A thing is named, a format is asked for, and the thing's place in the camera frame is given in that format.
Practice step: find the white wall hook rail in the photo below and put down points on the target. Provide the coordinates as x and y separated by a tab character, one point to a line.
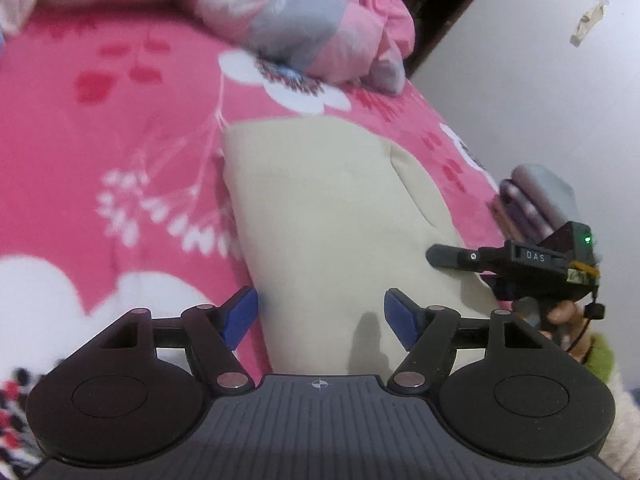
582	25

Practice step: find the folded grey purple clothes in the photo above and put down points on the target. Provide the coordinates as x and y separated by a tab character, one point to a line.
540	200

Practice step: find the pink grey duvet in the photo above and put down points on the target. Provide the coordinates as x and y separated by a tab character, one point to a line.
310	15

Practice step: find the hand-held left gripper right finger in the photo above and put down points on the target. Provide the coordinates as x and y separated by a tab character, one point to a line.
400	317

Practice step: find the cream zip sweatshirt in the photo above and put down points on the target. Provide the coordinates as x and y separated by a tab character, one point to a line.
325	210

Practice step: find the person's right hand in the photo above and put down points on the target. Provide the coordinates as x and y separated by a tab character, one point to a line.
562	312

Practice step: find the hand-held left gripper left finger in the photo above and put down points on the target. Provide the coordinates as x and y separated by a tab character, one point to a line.
241	316

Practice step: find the person's right forearm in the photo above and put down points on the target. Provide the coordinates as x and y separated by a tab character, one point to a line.
620	410

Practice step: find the pink floral bed sheet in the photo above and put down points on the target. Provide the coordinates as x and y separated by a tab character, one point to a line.
100	135

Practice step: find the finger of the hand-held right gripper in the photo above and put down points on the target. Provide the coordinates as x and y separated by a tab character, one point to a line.
455	257

